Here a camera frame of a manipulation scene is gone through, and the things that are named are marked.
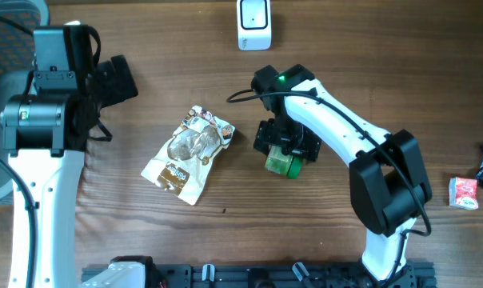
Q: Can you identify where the green lid glass jar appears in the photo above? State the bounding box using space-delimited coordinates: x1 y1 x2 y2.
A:
265 146 304 179

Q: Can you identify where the white brown snack pouch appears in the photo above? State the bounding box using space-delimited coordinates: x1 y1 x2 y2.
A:
141 106 235 206

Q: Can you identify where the red snack packet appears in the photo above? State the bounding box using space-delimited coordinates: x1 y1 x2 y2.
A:
449 177 479 210

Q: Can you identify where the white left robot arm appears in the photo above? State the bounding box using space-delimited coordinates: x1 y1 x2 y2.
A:
1 23 138 287

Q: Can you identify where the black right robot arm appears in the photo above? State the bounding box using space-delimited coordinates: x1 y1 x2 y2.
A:
251 65 432 286

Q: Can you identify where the white barcode scanner box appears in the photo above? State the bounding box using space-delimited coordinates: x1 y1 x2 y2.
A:
236 0 272 51

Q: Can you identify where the grey plastic shopping basket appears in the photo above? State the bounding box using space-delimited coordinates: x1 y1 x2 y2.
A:
0 0 50 207

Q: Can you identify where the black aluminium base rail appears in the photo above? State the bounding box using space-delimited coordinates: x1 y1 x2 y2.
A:
80 262 437 288

